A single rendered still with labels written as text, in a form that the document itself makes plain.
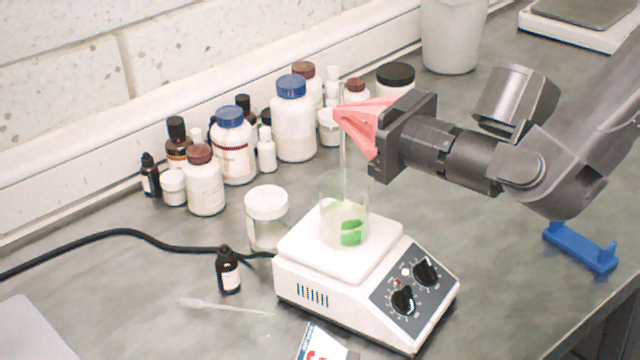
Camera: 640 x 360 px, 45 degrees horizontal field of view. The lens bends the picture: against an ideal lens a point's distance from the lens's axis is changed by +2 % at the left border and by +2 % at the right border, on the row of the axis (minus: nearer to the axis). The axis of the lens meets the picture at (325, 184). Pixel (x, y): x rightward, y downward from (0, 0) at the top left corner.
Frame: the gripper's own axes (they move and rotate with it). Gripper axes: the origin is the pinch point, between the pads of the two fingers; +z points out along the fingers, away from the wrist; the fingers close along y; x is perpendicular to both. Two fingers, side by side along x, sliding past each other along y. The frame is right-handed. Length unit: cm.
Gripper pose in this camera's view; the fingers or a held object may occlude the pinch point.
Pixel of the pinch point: (340, 113)
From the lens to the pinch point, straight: 85.3
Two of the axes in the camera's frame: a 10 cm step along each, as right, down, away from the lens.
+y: -5.9, 4.9, -6.4
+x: 0.3, 8.0, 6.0
